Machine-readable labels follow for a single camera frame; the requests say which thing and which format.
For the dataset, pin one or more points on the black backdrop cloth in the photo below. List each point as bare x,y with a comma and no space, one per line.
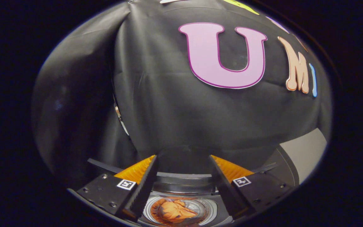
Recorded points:
169,104

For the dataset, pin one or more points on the white cabinet with dark top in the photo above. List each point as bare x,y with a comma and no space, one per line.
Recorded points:
307,151

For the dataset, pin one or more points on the orange polo shirt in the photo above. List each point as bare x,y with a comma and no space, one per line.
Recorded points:
176,211

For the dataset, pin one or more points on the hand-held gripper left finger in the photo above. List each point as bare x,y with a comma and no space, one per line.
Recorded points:
142,189

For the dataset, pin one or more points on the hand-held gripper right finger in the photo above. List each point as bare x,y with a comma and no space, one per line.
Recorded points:
224,189

